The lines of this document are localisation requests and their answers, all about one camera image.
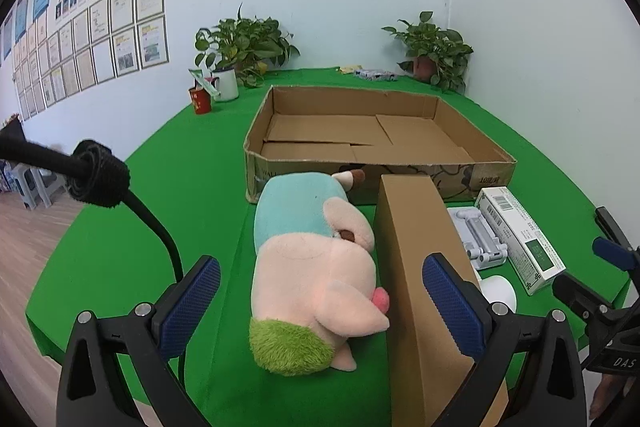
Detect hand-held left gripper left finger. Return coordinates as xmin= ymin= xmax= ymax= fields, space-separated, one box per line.
xmin=56 ymin=255 xmax=222 ymax=427

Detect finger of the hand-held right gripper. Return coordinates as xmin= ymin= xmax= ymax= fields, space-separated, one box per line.
xmin=551 ymin=272 xmax=632 ymax=324
xmin=592 ymin=206 xmax=640 ymax=275

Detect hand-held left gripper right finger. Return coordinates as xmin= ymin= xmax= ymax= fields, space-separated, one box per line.
xmin=421 ymin=252 xmax=587 ymax=427

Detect white hair dryer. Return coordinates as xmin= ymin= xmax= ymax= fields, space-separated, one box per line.
xmin=477 ymin=274 xmax=517 ymax=315

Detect brown cardboard insert box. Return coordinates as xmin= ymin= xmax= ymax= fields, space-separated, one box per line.
xmin=374 ymin=174 xmax=510 ymax=427

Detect pink plush pig toy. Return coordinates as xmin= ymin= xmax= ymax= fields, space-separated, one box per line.
xmin=248 ymin=169 xmax=391 ymax=377

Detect large shallow cardboard box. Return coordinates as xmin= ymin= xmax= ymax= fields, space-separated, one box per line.
xmin=243 ymin=84 xmax=518 ymax=205

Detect person's right forearm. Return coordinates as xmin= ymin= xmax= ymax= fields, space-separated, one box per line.
xmin=590 ymin=374 xmax=623 ymax=420

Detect white plastic accessory tray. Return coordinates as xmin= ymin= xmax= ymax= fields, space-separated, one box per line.
xmin=446 ymin=206 xmax=509 ymax=272

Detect white and green carton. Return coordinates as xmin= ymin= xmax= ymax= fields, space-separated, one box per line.
xmin=473 ymin=187 xmax=567 ymax=296

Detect green table cloth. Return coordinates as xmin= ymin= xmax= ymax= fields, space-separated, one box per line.
xmin=25 ymin=67 xmax=632 ymax=427

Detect grey plastic stool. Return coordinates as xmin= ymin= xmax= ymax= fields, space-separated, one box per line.
xmin=35 ymin=169 xmax=68 ymax=208
xmin=10 ymin=163 xmax=40 ymax=210

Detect red paper cup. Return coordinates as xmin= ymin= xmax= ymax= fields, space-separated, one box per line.
xmin=188 ymin=87 xmax=213 ymax=115

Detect green snack packet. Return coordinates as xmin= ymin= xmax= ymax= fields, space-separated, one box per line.
xmin=188 ymin=68 xmax=221 ymax=100

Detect blue patterned packet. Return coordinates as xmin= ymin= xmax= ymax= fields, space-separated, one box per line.
xmin=354 ymin=68 xmax=399 ymax=82

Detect green plant in terracotta pot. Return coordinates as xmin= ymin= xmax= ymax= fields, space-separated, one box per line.
xmin=381 ymin=11 xmax=474 ymax=95

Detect bushy potted green plant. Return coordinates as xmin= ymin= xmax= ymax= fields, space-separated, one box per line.
xmin=194 ymin=3 xmax=301 ymax=88

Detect black cable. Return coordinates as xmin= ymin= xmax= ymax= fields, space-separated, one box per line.
xmin=0 ymin=119 xmax=187 ymax=403

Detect black velcro cable strap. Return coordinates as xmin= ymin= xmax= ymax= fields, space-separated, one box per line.
xmin=66 ymin=139 xmax=132 ymax=208

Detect wall of framed documents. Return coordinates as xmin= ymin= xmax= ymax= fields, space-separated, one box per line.
xmin=10 ymin=0 xmax=171 ymax=120

